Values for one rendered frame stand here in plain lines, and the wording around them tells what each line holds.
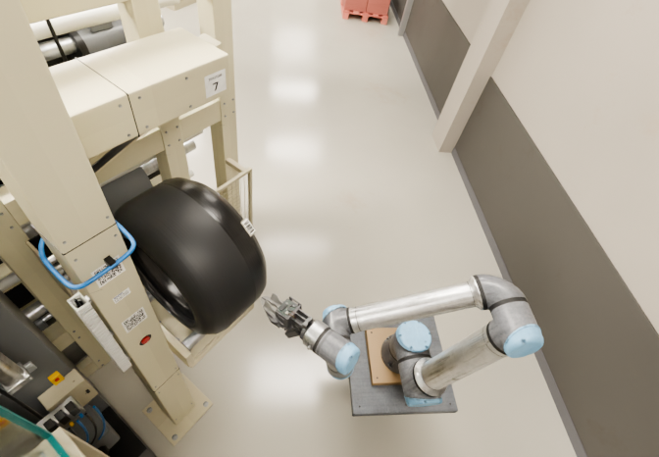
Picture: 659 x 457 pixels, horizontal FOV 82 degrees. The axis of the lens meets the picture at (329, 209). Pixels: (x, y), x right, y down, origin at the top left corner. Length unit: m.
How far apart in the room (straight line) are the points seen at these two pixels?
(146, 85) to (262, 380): 1.84
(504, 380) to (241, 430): 1.70
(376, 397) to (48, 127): 1.65
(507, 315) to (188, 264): 0.98
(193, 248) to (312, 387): 1.53
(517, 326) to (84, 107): 1.35
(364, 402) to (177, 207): 1.21
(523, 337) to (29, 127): 1.27
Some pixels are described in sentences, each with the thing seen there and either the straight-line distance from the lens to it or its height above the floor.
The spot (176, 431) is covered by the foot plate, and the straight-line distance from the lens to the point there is 2.52.
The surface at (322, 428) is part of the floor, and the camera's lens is 2.51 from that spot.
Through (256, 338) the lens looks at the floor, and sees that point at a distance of 2.64.
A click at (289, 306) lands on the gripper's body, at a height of 1.31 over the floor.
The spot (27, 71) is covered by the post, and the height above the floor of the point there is 2.07.
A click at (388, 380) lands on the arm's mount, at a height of 0.63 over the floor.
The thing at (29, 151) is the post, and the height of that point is 1.93.
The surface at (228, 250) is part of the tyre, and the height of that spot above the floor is 1.39.
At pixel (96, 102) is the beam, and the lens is 1.22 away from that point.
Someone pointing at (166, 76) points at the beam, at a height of 1.78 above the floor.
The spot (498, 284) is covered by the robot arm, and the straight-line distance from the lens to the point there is 1.34.
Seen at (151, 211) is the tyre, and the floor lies 1.47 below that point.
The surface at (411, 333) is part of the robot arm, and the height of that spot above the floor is 0.91.
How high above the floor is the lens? 2.44
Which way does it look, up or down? 48 degrees down
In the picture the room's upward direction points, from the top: 13 degrees clockwise
